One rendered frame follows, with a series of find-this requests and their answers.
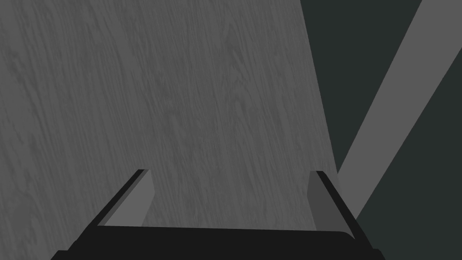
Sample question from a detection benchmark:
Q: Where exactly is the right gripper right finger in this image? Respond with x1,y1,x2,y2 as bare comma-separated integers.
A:
306,170,357,240

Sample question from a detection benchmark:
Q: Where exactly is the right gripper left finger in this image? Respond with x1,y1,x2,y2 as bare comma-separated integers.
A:
88,168,156,228

